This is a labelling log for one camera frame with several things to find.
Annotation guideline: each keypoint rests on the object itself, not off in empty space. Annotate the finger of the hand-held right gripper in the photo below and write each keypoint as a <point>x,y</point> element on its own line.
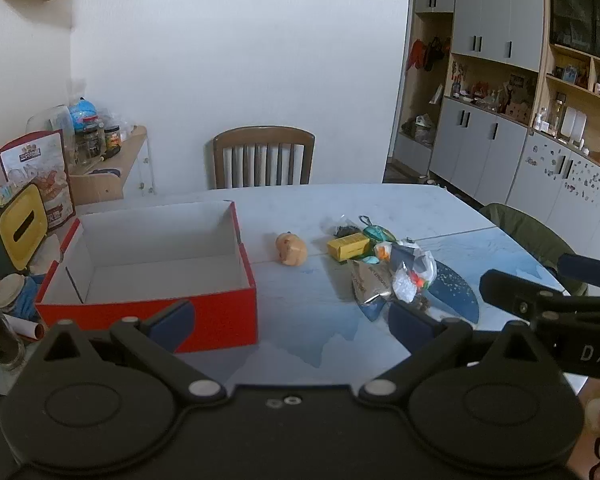
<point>590,270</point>
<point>510,290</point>

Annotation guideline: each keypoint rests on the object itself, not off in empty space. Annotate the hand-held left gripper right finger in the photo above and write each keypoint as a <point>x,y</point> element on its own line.
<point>410,322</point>

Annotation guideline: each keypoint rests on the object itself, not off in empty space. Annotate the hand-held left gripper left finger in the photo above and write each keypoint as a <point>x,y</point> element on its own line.
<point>172,322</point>

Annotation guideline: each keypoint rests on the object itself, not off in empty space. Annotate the red cardboard box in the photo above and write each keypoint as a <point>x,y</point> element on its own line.
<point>220,310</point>

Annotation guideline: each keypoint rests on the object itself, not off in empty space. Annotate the clear plastic bag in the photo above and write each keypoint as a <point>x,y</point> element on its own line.
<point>412,270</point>

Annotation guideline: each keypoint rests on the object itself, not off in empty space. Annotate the silver foil packet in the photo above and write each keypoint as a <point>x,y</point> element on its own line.
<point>370,282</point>

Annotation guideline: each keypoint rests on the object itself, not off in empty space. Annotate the green embroidered charm pouch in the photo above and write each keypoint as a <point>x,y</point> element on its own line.
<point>380,234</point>

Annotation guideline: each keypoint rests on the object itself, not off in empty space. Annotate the small yellow box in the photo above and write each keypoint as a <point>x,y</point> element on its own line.
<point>347,247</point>

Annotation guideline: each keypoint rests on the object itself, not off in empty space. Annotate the clear bag of dark beads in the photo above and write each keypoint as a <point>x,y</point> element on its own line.
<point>345,231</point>

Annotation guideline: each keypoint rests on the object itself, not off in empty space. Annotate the yellow plush toy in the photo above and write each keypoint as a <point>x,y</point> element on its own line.
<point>291,250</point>

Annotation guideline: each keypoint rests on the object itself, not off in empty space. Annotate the green jacket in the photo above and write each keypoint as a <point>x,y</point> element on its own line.
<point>525,230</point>

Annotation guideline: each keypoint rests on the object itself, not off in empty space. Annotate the small teal toy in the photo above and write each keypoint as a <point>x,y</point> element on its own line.
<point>372,260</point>

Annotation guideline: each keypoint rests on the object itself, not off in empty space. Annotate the orange white small packet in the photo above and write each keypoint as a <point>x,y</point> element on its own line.
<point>382,251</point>

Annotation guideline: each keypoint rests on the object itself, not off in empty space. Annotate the blue printed table mat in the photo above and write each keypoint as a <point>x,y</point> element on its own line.
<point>305,310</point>

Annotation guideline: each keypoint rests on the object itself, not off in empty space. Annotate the white cloth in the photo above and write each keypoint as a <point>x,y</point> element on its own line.
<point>45,255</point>

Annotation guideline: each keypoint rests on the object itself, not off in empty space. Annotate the blue cloth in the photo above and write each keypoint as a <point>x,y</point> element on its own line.
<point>30,297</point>

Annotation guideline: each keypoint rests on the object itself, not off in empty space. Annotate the paper roll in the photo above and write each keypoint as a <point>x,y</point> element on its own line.
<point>25,326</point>

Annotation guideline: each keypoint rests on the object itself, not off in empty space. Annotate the wooden side cabinet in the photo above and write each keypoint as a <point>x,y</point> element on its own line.
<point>115,170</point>

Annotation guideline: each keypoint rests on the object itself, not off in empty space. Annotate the dark blue mat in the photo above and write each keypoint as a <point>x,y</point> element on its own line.
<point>104,171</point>

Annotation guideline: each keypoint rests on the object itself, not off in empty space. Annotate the paper cup with lid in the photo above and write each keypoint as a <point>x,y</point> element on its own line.
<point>7,290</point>

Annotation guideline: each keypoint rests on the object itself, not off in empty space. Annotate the dark glass cup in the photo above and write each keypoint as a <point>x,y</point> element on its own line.
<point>0,340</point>

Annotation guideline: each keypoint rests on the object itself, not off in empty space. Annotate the yellow black screwdriver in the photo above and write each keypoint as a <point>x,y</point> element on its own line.
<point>111,152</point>

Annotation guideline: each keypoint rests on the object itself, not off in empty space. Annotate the red printed food bag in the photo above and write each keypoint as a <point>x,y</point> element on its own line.
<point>45,180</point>

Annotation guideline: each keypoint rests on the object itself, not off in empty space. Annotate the jar with yellow label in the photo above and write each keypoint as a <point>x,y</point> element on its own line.
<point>112,139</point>

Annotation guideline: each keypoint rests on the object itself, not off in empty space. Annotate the glass jar black lid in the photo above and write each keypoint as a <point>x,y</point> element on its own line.
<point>92,142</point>

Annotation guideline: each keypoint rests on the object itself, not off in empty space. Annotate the brown wooden chair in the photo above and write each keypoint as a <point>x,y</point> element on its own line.
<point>262,135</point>

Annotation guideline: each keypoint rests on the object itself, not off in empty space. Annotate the clear plastic container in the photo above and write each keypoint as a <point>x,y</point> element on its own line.
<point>50,125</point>

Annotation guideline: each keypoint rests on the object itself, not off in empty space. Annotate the dark hanging bag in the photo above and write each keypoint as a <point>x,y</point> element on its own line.
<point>436,52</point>

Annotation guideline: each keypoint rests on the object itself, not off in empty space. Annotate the orange hanging bag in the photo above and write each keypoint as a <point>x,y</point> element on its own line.
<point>416,54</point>

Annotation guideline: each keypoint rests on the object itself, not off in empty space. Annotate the white wooden wall cabinet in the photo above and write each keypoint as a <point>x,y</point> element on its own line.
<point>485,10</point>

